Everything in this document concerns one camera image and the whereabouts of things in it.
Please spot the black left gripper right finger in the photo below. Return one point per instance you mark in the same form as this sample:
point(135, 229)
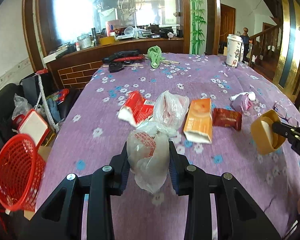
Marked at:
point(238, 215)

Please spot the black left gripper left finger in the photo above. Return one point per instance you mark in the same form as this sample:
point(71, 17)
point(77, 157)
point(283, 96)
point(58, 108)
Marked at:
point(60, 216)

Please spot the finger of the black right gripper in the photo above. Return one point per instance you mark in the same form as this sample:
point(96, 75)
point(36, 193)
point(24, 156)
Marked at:
point(281, 129)

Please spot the yellow plastic lid cup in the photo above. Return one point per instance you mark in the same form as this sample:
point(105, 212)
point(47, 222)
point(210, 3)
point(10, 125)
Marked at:
point(265, 139)

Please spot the clear plastic bag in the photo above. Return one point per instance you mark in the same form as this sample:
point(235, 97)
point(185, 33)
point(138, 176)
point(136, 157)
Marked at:
point(148, 145)

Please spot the white plastic bottle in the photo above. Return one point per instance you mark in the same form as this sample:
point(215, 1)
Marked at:
point(251, 96)

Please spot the crumpled purple wrapper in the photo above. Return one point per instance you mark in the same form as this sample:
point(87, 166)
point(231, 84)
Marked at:
point(241, 104)

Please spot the purple floral tablecloth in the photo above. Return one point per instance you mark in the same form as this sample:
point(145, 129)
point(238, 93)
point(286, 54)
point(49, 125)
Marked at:
point(92, 133)

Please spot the dark red snack wrapper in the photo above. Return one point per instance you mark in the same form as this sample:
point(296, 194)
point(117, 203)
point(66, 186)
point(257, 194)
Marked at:
point(227, 118)

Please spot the red plastic basket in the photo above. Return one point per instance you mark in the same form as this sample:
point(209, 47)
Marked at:
point(21, 171)

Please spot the wooden stair railing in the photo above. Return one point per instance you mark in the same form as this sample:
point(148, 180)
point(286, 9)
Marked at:
point(265, 46)

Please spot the orange carton box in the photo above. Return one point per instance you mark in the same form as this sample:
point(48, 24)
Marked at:
point(198, 125)

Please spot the white cartoon paper cup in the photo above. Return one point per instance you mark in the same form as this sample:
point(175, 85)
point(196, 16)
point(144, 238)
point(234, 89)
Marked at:
point(235, 50)

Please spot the red white lidded box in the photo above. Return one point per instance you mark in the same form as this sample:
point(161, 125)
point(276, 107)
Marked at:
point(34, 126)

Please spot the red white snack bag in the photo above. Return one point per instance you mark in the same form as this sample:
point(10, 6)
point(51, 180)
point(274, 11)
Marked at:
point(136, 109)

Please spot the wooden counter shelf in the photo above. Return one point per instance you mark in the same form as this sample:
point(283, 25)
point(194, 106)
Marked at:
point(75, 70)

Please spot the green cloth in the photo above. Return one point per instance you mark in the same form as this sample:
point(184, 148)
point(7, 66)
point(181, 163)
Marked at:
point(154, 54)

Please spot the black pouch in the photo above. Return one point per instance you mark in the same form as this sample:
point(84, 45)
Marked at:
point(115, 67)

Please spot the black red umbrella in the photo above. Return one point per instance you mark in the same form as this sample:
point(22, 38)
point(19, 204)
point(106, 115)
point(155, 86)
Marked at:
point(122, 55)

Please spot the black bag with rope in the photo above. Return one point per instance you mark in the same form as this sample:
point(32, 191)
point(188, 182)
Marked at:
point(37, 87)

